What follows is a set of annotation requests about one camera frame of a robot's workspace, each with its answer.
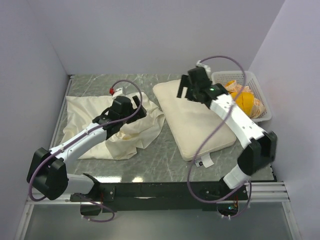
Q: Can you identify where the yellow orange cloth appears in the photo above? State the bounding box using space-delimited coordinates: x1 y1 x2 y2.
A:
224 80 265 119

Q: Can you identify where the white plastic basket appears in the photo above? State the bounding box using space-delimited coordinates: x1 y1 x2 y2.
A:
211 70 272 123

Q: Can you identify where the black base bar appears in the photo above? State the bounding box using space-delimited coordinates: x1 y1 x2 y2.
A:
69 181 248 216

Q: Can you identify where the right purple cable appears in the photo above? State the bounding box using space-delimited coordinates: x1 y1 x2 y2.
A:
186 55 252 222

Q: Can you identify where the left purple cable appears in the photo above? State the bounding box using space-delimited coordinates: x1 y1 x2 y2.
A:
26 79 144 223

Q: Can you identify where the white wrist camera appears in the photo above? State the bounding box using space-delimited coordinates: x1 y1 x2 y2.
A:
195 60 211 72
109 87 125 99

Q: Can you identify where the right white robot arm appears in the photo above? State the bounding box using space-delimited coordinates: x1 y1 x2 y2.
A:
177 67 278 200

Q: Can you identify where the purple cable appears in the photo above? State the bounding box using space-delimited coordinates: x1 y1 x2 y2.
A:
186 55 252 222
26 79 144 223

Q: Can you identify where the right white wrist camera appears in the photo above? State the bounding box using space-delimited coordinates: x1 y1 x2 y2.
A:
195 60 211 72

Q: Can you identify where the cream pillow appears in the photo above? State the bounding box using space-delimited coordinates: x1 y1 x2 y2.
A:
152 80 222 162

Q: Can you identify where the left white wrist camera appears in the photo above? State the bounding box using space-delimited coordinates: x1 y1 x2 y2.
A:
109 87 125 99

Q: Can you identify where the cream pillowcase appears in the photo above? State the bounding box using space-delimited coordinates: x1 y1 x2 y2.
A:
61 91 166 161

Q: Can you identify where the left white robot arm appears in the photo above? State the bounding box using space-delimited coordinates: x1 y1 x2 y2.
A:
26 96 147 201

